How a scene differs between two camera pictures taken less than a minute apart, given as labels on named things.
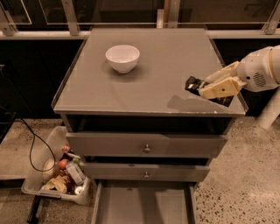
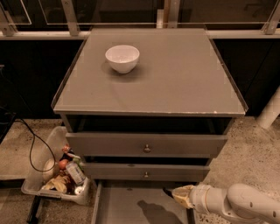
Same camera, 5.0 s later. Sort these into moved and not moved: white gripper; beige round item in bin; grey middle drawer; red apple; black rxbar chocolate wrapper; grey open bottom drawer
Moved: white gripper; black rxbar chocolate wrapper
Not moved: grey middle drawer; grey open bottom drawer; beige round item in bin; red apple
